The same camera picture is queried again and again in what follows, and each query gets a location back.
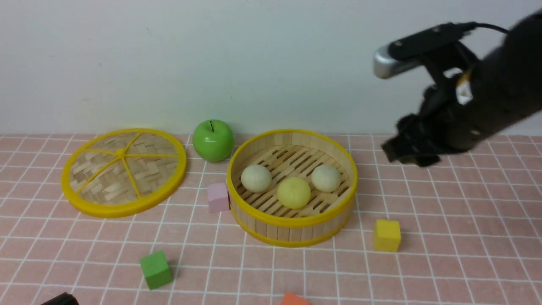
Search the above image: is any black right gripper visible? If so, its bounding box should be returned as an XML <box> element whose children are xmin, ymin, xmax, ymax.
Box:
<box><xmin>381</xmin><ymin>84</ymin><xmax>487</xmax><ymax>167</ymax></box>

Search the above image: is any beige bun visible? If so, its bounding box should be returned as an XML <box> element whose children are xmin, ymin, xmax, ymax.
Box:
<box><xmin>310</xmin><ymin>164</ymin><xmax>341</xmax><ymax>193</ymax></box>

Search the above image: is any yellow bun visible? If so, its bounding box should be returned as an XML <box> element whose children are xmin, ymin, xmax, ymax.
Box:
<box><xmin>277</xmin><ymin>176</ymin><xmax>311</xmax><ymax>210</ymax></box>

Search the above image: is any white bun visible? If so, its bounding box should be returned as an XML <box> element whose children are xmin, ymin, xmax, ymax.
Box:
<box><xmin>241</xmin><ymin>164</ymin><xmax>272</xmax><ymax>193</ymax></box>

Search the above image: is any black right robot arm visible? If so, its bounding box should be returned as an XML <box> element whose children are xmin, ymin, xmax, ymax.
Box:
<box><xmin>373</xmin><ymin>11</ymin><xmax>542</xmax><ymax>167</ymax></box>

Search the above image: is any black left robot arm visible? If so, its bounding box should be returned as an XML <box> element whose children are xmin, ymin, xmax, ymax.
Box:
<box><xmin>42</xmin><ymin>293</ymin><xmax>79</xmax><ymax>305</ymax></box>

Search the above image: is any yellow rimmed bamboo steamer tray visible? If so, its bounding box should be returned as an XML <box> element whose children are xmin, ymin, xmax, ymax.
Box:
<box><xmin>226</xmin><ymin>129</ymin><xmax>358</xmax><ymax>247</ymax></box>

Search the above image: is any yellow rimmed bamboo steamer lid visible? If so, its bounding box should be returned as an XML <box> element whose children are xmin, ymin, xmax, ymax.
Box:
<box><xmin>61</xmin><ymin>128</ymin><xmax>188</xmax><ymax>218</ymax></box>

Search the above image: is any yellow cube block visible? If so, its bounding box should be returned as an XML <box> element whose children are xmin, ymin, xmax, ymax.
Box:
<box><xmin>372</xmin><ymin>219</ymin><xmax>401</xmax><ymax>252</ymax></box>

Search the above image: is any pink checkered tablecloth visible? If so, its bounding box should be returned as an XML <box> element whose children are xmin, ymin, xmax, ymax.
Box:
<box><xmin>0</xmin><ymin>134</ymin><xmax>542</xmax><ymax>305</ymax></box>

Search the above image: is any orange block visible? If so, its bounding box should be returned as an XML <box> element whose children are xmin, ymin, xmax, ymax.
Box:
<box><xmin>281</xmin><ymin>292</ymin><xmax>310</xmax><ymax>305</ymax></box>

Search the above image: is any green apple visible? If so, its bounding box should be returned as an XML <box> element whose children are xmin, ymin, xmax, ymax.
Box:
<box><xmin>192</xmin><ymin>119</ymin><xmax>235</xmax><ymax>163</ymax></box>

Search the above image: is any pink cube block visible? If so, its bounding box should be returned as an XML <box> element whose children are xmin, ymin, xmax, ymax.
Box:
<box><xmin>207</xmin><ymin>183</ymin><xmax>230</xmax><ymax>213</ymax></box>

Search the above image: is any green cube block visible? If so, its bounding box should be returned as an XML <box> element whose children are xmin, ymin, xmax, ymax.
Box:
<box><xmin>139</xmin><ymin>251</ymin><xmax>174</xmax><ymax>290</ymax></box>

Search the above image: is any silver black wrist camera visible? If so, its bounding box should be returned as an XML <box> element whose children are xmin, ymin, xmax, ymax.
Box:
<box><xmin>372</xmin><ymin>22</ymin><xmax>478</xmax><ymax>83</ymax></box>

